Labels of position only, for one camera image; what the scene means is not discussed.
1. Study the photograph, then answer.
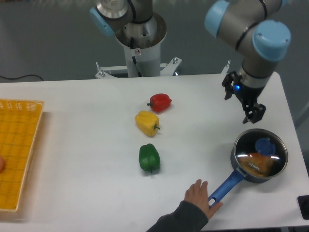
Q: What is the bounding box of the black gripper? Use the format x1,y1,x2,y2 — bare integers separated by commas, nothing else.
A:
222,71,266,124

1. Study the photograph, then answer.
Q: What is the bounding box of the black cable on floor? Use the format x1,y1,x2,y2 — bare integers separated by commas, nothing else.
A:
0,74,44,81

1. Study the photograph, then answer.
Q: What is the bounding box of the golden pastry turnover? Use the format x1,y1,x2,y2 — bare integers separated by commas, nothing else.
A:
237,152,275,177

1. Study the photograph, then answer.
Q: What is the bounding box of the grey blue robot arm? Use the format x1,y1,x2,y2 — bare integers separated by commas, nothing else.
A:
90,0,291,123

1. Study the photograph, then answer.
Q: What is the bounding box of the yellow woven basket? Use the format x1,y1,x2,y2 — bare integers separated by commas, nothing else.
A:
0,99,44,212

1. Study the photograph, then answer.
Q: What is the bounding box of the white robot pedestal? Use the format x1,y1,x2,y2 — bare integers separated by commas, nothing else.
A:
96,13,182,79

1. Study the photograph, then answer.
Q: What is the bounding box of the dark pot blue handle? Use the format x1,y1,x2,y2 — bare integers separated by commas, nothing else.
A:
207,128,289,209

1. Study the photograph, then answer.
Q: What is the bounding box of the dark grey sleeve forearm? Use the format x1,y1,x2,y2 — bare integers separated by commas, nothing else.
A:
147,201,209,232

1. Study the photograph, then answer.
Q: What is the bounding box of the green bell pepper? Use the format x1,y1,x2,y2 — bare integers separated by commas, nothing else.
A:
139,144,161,173

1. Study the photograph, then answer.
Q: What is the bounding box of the red bell pepper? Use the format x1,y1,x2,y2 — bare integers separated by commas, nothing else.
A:
147,93,172,113

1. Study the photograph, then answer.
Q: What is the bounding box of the person's hand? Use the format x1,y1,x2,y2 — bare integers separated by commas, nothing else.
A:
184,179,223,219

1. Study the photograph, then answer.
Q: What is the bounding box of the glass lid blue knob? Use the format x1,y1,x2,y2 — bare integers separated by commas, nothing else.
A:
231,129,288,182

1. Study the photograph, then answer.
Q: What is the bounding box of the black box table corner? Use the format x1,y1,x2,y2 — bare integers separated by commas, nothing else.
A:
297,195,309,220

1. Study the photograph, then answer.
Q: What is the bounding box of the yellow bell pepper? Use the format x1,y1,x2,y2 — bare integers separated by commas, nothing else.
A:
135,111,160,137

